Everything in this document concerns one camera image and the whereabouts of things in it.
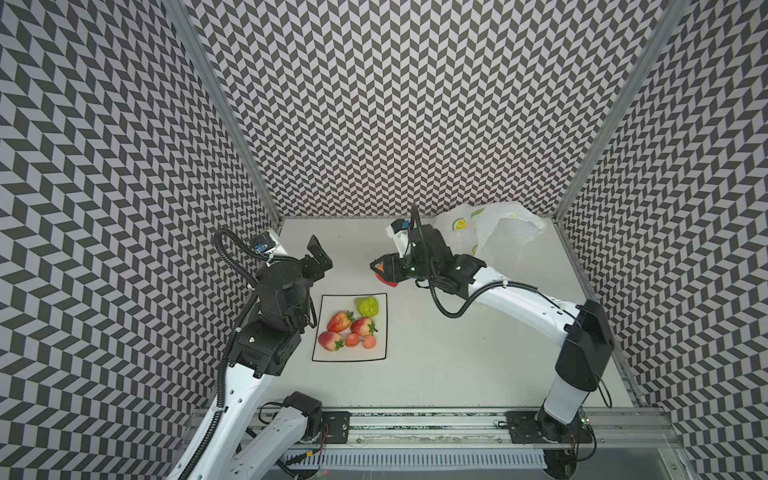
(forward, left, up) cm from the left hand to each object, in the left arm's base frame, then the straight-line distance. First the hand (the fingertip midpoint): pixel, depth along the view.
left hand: (300, 248), depth 65 cm
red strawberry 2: (0, -19, -15) cm, 24 cm away
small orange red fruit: (-9, -13, -32) cm, 35 cm away
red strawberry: (-4, -4, -30) cm, 31 cm away
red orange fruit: (-10, -3, -29) cm, 31 cm away
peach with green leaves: (-6, -11, -30) cm, 32 cm away
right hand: (+2, -16, -13) cm, 21 cm away
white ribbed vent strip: (-36, -29, -35) cm, 58 cm away
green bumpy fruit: (0, -12, -29) cm, 31 cm away
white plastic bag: (+17, -50, -14) cm, 55 cm away
